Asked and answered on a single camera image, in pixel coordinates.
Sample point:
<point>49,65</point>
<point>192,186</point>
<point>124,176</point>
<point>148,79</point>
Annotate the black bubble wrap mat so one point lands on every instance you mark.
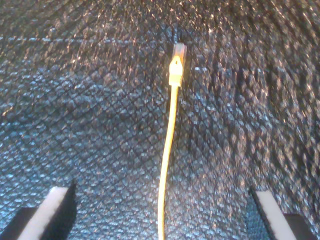
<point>75,100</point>

